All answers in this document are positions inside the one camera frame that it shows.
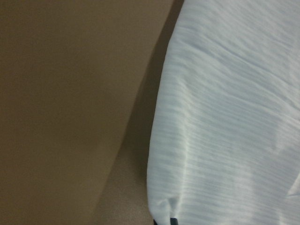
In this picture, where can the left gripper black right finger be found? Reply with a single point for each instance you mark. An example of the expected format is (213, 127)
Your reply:
(173, 221)

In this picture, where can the light blue striped shirt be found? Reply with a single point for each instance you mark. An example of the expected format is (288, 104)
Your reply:
(225, 140)

